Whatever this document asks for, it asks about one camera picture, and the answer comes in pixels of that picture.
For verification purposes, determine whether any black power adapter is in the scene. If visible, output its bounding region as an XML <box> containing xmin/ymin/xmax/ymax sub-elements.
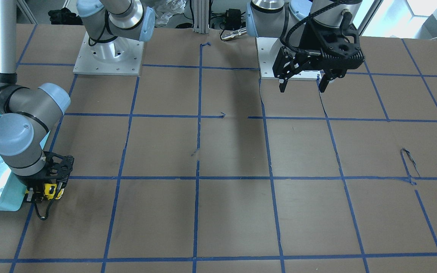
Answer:
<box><xmin>224</xmin><ymin>9</ymin><xmax>242</xmax><ymax>30</ymax></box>

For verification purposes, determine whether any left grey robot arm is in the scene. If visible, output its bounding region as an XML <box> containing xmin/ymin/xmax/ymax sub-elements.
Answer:
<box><xmin>245</xmin><ymin>0</ymin><xmax>365</xmax><ymax>92</ymax></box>

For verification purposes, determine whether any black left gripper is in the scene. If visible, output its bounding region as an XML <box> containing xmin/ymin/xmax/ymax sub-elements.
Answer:
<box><xmin>272</xmin><ymin>20</ymin><xmax>365</xmax><ymax>93</ymax></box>

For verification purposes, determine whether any silver metal connector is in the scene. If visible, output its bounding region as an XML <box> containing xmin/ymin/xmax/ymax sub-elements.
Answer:
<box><xmin>220</xmin><ymin>27</ymin><xmax>247</xmax><ymax>42</ymax></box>

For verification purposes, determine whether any aluminium frame post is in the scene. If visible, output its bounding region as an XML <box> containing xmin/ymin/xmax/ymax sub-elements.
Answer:
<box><xmin>190</xmin><ymin>0</ymin><xmax>211</xmax><ymax>36</ymax></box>

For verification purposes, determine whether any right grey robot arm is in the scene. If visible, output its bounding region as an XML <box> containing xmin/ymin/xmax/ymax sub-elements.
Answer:
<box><xmin>0</xmin><ymin>0</ymin><xmax>156</xmax><ymax>202</ymax></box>

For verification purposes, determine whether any yellow toy beetle car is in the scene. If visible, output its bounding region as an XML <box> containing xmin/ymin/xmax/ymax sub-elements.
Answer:
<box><xmin>23</xmin><ymin>183</ymin><xmax>56</xmax><ymax>203</ymax></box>

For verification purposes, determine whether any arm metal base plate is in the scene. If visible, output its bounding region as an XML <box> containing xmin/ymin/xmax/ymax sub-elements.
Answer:
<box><xmin>73</xmin><ymin>33</ymin><xmax>145</xmax><ymax>76</ymax></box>
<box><xmin>256</xmin><ymin>38</ymin><xmax>321</xmax><ymax>81</ymax></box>

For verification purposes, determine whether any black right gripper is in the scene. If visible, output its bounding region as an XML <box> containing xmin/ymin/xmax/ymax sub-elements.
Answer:
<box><xmin>21</xmin><ymin>152</ymin><xmax>75</xmax><ymax>203</ymax></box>

